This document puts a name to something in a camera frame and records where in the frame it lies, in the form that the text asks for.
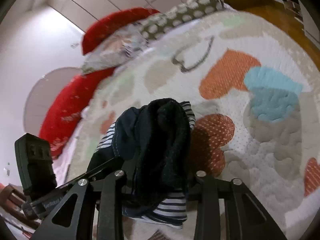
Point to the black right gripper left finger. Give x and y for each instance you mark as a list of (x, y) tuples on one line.
[(73, 217)]

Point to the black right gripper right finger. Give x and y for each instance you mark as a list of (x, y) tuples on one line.
[(245, 216)]

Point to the navy frog print pants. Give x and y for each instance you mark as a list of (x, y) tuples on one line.
[(154, 141)]

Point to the long red pillow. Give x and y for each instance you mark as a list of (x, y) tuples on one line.
[(65, 112)]

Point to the rounded pale pink headboard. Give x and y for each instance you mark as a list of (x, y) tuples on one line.
[(42, 96)]

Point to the heart pattern quilted bedspread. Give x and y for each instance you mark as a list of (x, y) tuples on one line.
[(255, 95)]

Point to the grey floral pillow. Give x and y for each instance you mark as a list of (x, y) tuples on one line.
[(122, 46)]

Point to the red pillow at back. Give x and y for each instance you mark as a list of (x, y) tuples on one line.
[(106, 26)]

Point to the olive white spotted bolster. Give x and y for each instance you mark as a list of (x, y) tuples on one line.
[(157, 25)]

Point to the white open shelf unit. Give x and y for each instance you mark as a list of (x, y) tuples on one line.
[(310, 28)]

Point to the white wall switch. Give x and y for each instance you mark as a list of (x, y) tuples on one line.
[(74, 45)]

